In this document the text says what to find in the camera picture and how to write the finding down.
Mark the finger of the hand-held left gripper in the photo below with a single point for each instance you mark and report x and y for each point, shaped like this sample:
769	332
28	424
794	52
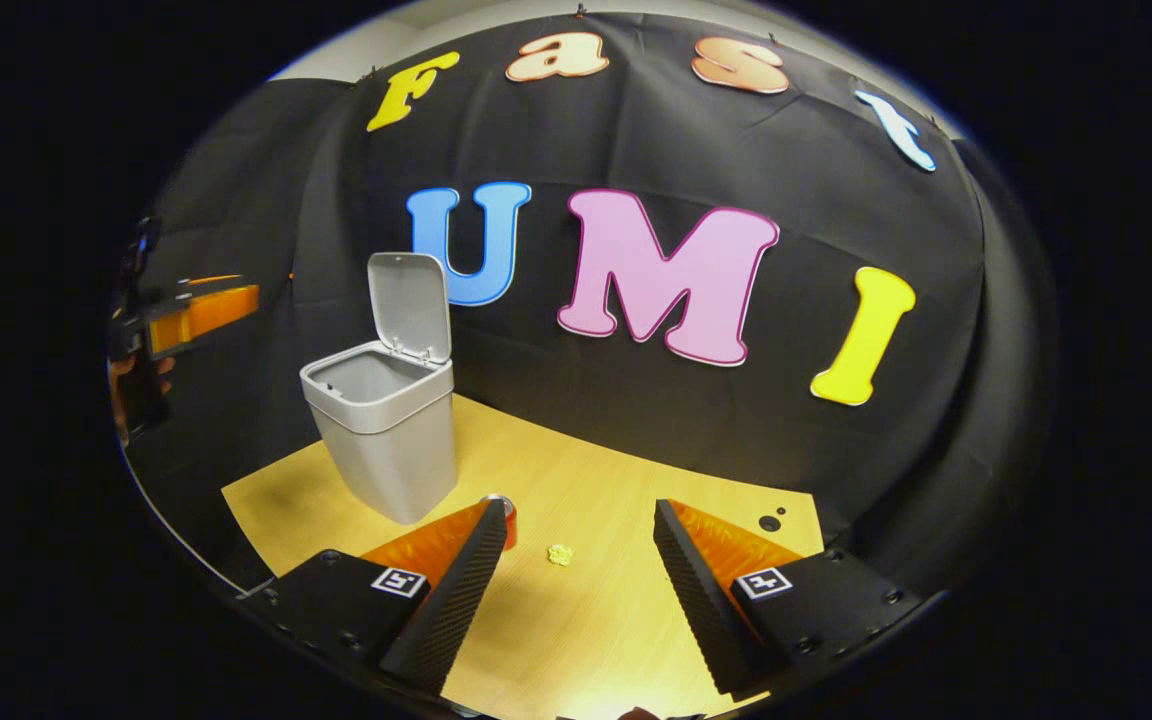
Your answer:
211	280
216	310

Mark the wooden desktop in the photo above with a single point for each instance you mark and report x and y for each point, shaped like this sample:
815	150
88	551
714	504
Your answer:
586	620

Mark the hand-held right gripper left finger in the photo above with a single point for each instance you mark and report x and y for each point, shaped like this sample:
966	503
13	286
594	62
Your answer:
461	600

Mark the yellow paper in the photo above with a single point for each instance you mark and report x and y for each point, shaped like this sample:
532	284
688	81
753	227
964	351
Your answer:
560	555

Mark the black backdrop cloth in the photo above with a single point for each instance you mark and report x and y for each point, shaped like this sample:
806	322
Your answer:
736	440

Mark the red pop can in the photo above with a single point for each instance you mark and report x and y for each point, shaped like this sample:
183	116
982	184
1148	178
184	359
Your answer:
509	525

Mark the white desktop garbage bin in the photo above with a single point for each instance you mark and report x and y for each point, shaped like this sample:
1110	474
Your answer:
391	450

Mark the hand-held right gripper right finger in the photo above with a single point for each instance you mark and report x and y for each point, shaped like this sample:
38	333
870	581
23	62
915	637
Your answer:
701	600

